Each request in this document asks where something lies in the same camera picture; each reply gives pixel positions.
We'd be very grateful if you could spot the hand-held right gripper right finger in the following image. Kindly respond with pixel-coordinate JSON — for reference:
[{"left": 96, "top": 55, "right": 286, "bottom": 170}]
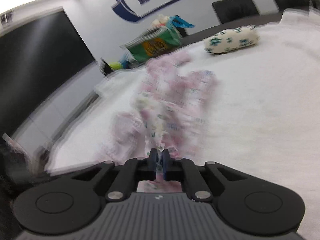
[{"left": 161, "top": 148, "right": 247, "bottom": 202}]

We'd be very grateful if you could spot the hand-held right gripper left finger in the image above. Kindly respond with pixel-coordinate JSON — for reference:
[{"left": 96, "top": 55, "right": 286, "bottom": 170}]
[{"left": 71, "top": 148, "right": 158, "bottom": 203}]

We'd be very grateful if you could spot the pink floral garment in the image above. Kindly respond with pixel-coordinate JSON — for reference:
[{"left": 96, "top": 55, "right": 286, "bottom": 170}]
[{"left": 95, "top": 51, "right": 221, "bottom": 193}]

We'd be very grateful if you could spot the white fluffy towel blanket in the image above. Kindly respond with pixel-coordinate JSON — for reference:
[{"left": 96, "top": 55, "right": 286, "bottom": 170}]
[{"left": 45, "top": 9, "right": 320, "bottom": 207}]

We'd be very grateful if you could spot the cream garment with teal flowers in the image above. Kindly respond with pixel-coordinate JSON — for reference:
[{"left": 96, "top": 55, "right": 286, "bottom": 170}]
[{"left": 204, "top": 25, "right": 261, "bottom": 55}]

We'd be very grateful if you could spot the cream cloth in bag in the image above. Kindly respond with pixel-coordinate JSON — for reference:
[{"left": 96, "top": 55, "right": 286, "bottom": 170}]
[{"left": 151, "top": 14, "right": 171, "bottom": 28}]

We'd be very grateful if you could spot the black office chair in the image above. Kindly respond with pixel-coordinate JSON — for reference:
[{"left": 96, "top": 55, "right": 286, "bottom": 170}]
[
  {"left": 212, "top": 0, "right": 260, "bottom": 24},
  {"left": 268, "top": 0, "right": 313, "bottom": 13}
]

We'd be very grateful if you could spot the green bag with blue straps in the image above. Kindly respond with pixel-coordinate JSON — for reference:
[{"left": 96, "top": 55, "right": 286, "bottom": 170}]
[{"left": 119, "top": 15, "right": 196, "bottom": 63}]

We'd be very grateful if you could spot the black wall screen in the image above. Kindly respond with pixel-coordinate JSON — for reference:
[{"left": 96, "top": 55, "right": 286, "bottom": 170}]
[{"left": 0, "top": 7, "right": 97, "bottom": 137}]

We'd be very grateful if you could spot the blue wall sign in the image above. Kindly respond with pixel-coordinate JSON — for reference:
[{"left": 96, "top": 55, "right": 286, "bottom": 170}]
[{"left": 111, "top": 0, "right": 225, "bottom": 22}]

